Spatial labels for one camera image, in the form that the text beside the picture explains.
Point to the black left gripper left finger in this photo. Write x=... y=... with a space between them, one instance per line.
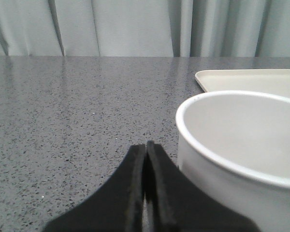
x=117 y=206

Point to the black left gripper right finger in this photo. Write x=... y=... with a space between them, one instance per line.
x=177 y=205

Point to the cream rectangular plastic tray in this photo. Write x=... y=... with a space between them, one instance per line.
x=272 y=81

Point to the pale grey-green curtain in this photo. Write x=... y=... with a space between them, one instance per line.
x=145 y=28

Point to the white smiley mug black handle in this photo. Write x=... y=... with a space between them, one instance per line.
x=235 y=147

